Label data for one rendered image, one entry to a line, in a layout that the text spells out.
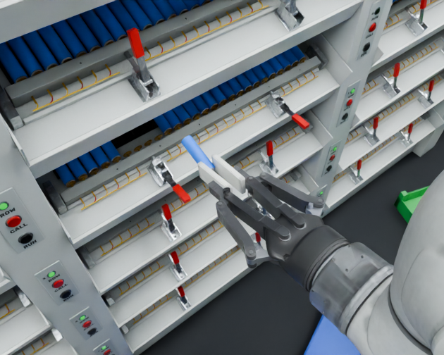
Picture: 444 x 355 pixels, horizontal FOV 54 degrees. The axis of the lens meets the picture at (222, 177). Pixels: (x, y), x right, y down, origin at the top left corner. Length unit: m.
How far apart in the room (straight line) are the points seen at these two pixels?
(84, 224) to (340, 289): 0.42
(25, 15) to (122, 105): 0.18
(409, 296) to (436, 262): 0.05
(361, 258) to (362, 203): 1.21
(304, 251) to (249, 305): 0.94
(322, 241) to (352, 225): 1.13
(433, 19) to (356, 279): 0.85
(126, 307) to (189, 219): 0.27
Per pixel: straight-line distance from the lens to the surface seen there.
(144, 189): 0.73
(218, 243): 1.09
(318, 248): 0.49
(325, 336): 1.41
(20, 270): 0.70
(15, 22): 0.47
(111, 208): 0.72
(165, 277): 1.06
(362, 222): 1.63
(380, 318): 0.43
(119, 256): 0.88
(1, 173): 0.56
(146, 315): 1.22
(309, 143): 1.06
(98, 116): 0.58
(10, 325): 0.89
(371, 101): 1.21
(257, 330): 1.39
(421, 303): 0.34
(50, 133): 0.58
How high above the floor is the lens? 1.32
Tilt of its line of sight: 52 degrees down
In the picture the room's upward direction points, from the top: straight up
